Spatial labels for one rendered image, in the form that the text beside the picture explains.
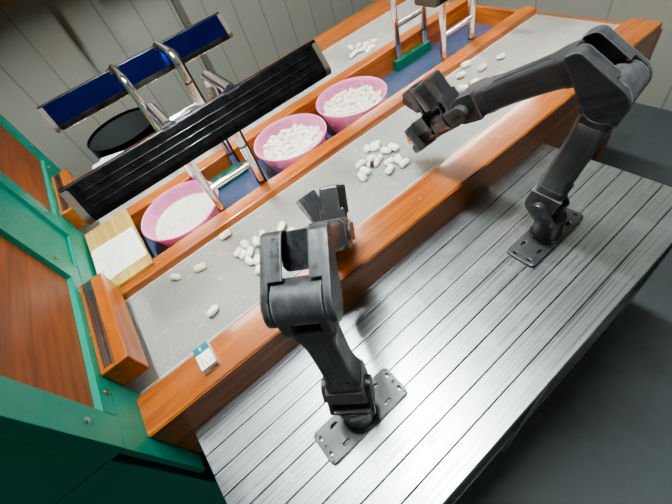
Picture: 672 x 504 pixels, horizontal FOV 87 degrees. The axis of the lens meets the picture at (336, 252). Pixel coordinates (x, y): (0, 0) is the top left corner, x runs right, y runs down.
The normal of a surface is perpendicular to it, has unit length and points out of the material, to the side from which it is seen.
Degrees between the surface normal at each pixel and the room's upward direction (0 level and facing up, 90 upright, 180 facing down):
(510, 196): 0
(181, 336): 0
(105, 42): 90
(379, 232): 0
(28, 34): 90
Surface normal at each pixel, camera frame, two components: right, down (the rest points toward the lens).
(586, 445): -0.25, -0.60
